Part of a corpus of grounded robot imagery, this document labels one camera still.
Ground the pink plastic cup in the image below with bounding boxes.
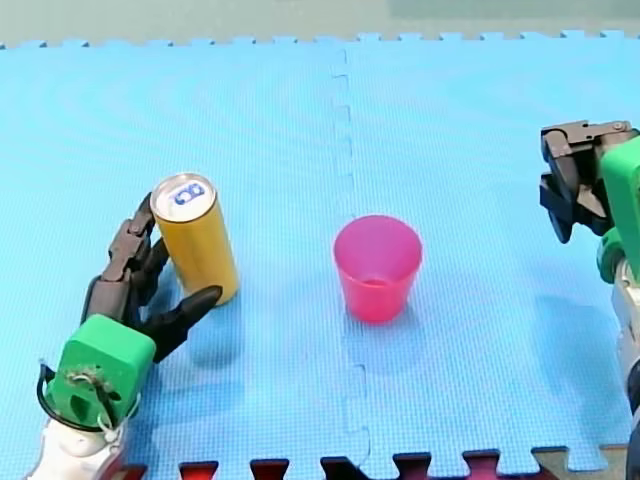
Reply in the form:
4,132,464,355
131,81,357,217
333,214,424,325

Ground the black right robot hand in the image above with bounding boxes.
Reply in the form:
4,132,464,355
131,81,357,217
538,119,640,245

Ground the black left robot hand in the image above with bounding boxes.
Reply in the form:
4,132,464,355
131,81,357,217
81,192,224,365

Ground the yellow drink can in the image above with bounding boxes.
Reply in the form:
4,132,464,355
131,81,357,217
149,172,241,307

